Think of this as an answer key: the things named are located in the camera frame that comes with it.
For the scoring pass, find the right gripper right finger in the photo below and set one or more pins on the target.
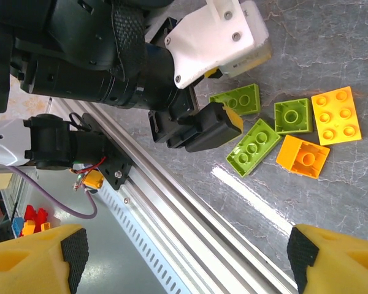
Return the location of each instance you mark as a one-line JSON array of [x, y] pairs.
[[340, 269]]

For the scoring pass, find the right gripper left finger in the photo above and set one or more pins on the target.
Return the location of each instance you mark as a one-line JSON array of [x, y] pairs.
[[24, 263]]

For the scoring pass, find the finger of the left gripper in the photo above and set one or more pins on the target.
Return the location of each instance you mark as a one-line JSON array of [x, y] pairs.
[[214, 128], [214, 73]]

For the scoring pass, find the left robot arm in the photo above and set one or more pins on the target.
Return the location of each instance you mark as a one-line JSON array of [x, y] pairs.
[[3, 144]]

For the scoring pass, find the spare orange lego brick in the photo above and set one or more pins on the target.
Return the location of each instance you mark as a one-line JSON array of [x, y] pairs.
[[29, 228], [45, 226]]

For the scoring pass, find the blue lego brick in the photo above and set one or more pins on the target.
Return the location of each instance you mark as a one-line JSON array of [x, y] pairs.
[[17, 226]]

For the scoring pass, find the red lego brick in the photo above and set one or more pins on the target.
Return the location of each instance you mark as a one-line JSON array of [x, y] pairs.
[[33, 212]]

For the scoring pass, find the small square green lego brick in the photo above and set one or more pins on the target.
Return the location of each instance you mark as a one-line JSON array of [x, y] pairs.
[[292, 116]]

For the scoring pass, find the tan cardboard box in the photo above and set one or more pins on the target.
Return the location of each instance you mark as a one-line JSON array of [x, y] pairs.
[[1, 180]]

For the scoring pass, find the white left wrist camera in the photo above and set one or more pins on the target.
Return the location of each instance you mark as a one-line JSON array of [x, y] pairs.
[[214, 39]]

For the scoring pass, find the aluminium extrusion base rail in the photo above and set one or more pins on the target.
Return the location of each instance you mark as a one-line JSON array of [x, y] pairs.
[[178, 214]]

